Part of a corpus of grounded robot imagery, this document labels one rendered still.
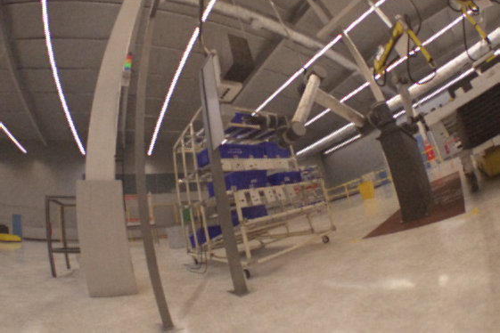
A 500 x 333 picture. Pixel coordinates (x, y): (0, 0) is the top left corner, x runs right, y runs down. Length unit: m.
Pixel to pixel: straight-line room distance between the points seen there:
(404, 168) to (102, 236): 2.62
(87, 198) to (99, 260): 0.47
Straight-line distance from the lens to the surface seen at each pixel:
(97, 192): 1.76
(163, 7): 11.17
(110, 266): 1.74
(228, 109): 1.34
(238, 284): 1.38
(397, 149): 2.21
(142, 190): 1.01
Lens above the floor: 0.47
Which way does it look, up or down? 19 degrees up
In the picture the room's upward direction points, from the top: 12 degrees counter-clockwise
